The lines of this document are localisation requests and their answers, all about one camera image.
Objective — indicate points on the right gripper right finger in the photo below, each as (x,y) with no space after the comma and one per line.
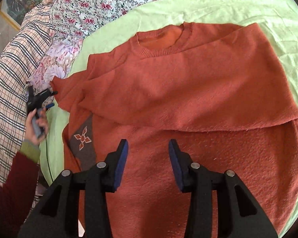
(239,213)

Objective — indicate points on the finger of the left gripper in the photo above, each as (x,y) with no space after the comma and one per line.
(49,106)
(51,93)

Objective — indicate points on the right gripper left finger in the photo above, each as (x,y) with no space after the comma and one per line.
(56,214)

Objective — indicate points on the orange knit sweater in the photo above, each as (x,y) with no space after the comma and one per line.
(218,89)

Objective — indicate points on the dark red sleeve forearm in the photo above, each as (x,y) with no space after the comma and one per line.
(17,194)

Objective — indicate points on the person's left hand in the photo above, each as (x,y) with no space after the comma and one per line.
(33,124)

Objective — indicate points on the purple floral pillow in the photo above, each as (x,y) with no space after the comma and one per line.
(56,62)

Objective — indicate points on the plaid checkered blanket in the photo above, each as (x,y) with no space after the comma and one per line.
(18,61)

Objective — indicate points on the light green bed sheet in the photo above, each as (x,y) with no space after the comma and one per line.
(278,19)

